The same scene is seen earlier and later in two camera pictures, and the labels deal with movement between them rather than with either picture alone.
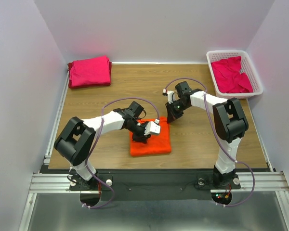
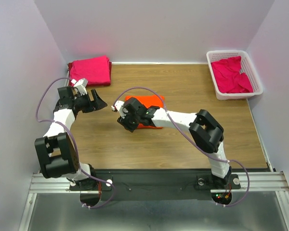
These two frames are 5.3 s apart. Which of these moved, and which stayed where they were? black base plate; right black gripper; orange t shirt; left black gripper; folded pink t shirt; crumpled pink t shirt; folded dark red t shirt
Moved: left black gripper; right black gripper; orange t shirt
Stayed: folded dark red t shirt; black base plate; folded pink t shirt; crumpled pink t shirt
